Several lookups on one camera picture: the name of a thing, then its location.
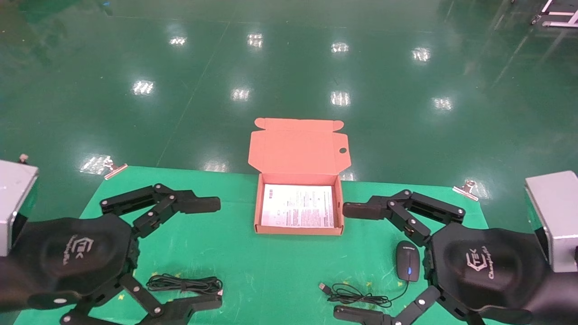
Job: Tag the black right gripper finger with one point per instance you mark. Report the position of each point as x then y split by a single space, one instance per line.
365 210
361 314

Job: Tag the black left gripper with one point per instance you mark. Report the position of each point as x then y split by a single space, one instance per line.
67 253

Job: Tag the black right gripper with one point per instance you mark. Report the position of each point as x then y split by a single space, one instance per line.
492 266

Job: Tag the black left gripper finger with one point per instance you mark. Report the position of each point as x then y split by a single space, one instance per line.
189 308

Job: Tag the orange cardboard box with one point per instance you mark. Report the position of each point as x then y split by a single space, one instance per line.
298 151

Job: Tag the white printed instruction sheet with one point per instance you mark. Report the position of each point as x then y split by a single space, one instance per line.
298 205

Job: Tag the metal binder clip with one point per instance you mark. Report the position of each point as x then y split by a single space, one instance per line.
115 170
466 189

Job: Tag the green table mat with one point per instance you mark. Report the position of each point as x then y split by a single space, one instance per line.
271 262

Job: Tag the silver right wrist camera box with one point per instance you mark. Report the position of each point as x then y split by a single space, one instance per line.
555 216

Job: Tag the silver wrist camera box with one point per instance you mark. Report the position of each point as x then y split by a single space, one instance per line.
13 203
555 216

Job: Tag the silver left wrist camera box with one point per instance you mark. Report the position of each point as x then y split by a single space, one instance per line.
13 203

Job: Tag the white wheeled cart frame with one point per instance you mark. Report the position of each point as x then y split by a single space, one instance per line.
557 20

